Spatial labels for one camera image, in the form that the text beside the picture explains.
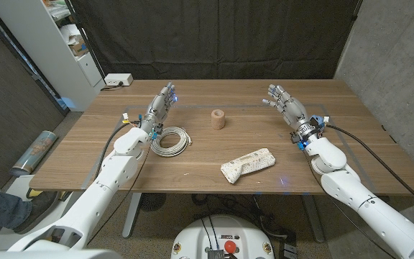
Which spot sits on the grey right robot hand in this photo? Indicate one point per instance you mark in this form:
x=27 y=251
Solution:
x=293 y=109

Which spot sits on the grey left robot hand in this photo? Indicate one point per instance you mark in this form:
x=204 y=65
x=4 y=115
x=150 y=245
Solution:
x=158 y=108

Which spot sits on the white patterned pen bag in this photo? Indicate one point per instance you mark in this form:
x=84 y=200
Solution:
x=250 y=162

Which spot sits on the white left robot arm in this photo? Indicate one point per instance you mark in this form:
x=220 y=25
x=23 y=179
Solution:
x=110 y=176

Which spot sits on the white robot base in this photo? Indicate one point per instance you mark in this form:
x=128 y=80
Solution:
x=200 y=237

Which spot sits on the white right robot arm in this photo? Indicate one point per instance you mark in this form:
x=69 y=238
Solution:
x=361 y=201

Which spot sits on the white power strip box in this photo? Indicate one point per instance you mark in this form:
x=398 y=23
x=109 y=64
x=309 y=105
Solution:
x=118 y=79

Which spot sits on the black fabric backdrop curtain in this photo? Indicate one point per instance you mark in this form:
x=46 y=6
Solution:
x=217 y=39

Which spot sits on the black ribbed round disc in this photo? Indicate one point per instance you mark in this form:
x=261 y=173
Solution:
x=152 y=201

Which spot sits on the brown cardboard box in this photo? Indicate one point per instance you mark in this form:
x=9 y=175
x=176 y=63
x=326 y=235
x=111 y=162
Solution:
x=79 y=47

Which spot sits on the grey table leg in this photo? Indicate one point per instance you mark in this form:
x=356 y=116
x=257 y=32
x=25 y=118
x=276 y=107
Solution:
x=131 y=216
x=314 y=219

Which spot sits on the white shelf cabinet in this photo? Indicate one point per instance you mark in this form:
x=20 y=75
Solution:
x=45 y=46

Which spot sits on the rolled printed poster tube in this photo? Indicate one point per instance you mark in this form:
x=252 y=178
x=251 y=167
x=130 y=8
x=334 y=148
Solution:
x=34 y=153

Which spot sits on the red emergency stop button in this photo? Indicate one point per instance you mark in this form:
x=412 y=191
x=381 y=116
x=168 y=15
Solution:
x=230 y=246

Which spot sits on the dark grey shoe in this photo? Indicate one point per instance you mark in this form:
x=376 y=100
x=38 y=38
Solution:
x=38 y=208

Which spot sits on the white robot torso cover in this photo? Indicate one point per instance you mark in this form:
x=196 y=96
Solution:
x=49 y=254

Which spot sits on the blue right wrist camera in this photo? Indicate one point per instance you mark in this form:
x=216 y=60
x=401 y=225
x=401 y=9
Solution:
x=318 y=120

